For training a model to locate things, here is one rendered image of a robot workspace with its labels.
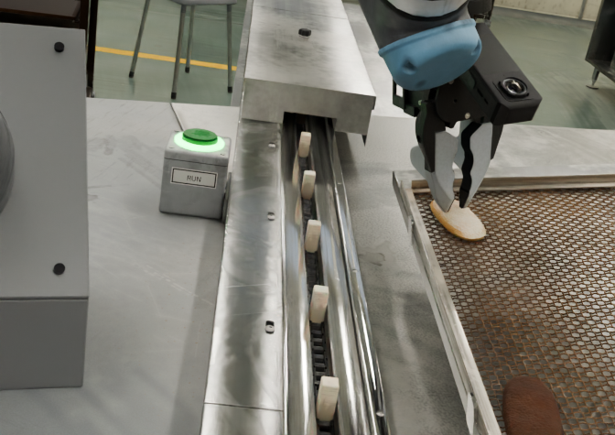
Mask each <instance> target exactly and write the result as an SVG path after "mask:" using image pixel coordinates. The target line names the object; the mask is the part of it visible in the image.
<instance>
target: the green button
mask: <svg viewBox="0 0 615 435"><path fill-rule="evenodd" d="M181 139H182V140H184V141H185V142H187V143H190V144H192V145H197V146H212V145H216V144H217V143H218V136H217V135H216V134H215V133H213V132H211V131H210V130H206V129H200V128H190V129H187V130H185V131H184V132H183V133H182V138H181Z"/></svg>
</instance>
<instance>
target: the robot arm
mask: <svg viewBox="0 0 615 435"><path fill-rule="evenodd" d="M358 2H359V4H360V7H361V10H362V12H363V14H364V16H365V19H366V21H367V23H368V25H369V28H370V30H371V32H372V35H373V37H374V40H375V42H376V44H377V46H378V49H379V50H378V54H379V56H380V57H382V58H383V60H384V62H385V64H386V66H387V68H388V70H389V72H390V73H391V75H392V77H393V105H395V106H397V107H399V108H401V109H403V110H404V113H405V114H409V115H411V116H413V117H416V120H415V136H416V140H417V143H418V145H416V146H413V147H412V148H411V150H410V160H411V163H412V165H413V167H414V168H415V169H416V170H417V171H418V172H419V173H420V174H421V175H422V176H423V177H424V178H425V180H426V181H427V183H428V187H429V189H430V191H431V194H432V196H433V198H434V200H435V202H436V204H437V205H438V207H439V208H440V209H441V211H442V212H448V211H449V209H450V207H451V205H452V203H453V201H454V200H455V194H454V191H453V182H454V179H455V173H454V170H453V162H454V163H455V164H456V165H457V166H458V167H459V168H460V170H461V171H462V175H463V179H462V182H461V185H460V188H459V207H460V208H461V209H462V208H463V209H464V208H466V207H467V206H468V205H469V203H470V201H471V199H472V198H473V196H474V194H475V192H476V191H477V189H478V187H479V186H480V184H481V182H482V180H483V178H484V176H485V174H486V172H487V170H488V167H489V165H490V162H491V160H492V159H493V158H494V155H495V152H496V149H497V146H498V144H499V141H500V138H501V135H502V130H503V125H508V124H514V123H521V122H526V121H532V120H533V118H534V115H535V113H536V111H537V109H538V107H539V105H540V103H541V102H542V99H543V97H542V96H541V95H540V93H539V92H538V91H537V90H536V89H535V87H534V86H533V85H532V84H531V82H530V81H529V80H528V79H527V77H526V76H525V75H524V73H523V72H522V71H521V69H520V68H519V67H518V65H517V64H516V63H515V61H514V60H513V59H512V57H511V56H510V55H509V53H508V52H507V51H506V49H505V48H504V47H503V46H502V44H501V43H500V41H499V40H498V39H497V38H496V37H495V36H494V35H493V33H492V32H491V30H490V29H489V28H488V27H487V25H486V24H485V23H483V22H481V23H476V22H475V20H474V19H473V15H477V14H482V13H486V12H489V11H491V4H492V0H358ZM397 85H399V86H400V87H402V88H403V97H402V96H400V95H398V94H396V93H397ZM459 121H460V123H459V135H458V136H456V137H454V136H453V135H451V134H450V133H449V132H447V131H446V127H448V128H450V129H451V128H454V126H455V124H456V123H457V122H459ZM14 177H15V147H14V142H13V137H12V135H11V132H10V129H9V126H8V124H7V122H6V120H5V118H4V116H3V114H2V113H1V111H0V214H1V212H2V211H3V209H4V208H5V205H6V204H7V201H8V199H9V197H10V194H11V190H12V188H13V183H14Z"/></svg>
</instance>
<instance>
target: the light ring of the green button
mask: <svg viewBox="0 0 615 435"><path fill-rule="evenodd" d="M182 133H183V132H182ZM182 133H180V134H178V135H176V136H175V142H176V143H177V144H178V145H180V146H181V147H184V148H187V149H191V150H196V151H216V150H220V149H222V148H223V147H224V142H223V140H222V139H221V138H219V137H218V140H219V142H218V143H217V144H216V145H212V146H197V145H192V144H190V143H187V142H185V141H184V140H182V139H181V136H182Z"/></svg>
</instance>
